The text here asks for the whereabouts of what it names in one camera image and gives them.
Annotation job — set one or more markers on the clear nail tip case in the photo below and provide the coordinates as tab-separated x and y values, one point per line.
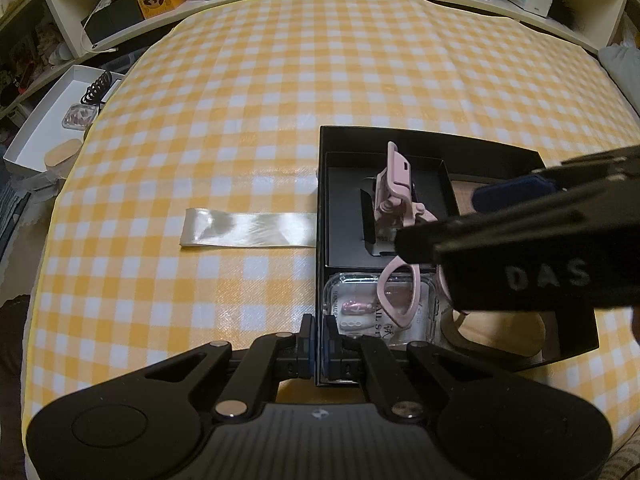
77	117
350	305

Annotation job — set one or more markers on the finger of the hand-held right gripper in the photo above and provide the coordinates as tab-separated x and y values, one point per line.
515	192
500	225

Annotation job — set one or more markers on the black hair claw clip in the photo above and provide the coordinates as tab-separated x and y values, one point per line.
97	89

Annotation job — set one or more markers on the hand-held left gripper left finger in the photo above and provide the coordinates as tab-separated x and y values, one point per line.
311	355

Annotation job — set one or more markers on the white cardboard box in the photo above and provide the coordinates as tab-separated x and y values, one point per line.
50	110

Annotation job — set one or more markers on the wooden lid container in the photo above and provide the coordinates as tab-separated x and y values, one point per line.
61	152

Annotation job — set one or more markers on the white shelf unit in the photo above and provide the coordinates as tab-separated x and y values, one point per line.
60	15

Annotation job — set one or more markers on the small black box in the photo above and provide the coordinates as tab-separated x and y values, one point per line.
345	200

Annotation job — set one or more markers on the beige rounded case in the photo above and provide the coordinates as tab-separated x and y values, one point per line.
505	332

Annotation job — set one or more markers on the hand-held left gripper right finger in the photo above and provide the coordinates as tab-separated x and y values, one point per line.
327	355

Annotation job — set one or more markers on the pink eyelash curler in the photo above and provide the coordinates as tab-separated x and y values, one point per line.
395	180

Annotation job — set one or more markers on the yellow checked tablecloth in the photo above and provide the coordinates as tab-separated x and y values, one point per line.
250	100

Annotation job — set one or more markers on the grey pillow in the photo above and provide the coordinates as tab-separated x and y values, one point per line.
622	75

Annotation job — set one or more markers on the large black cardboard box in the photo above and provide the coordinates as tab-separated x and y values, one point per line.
360	139

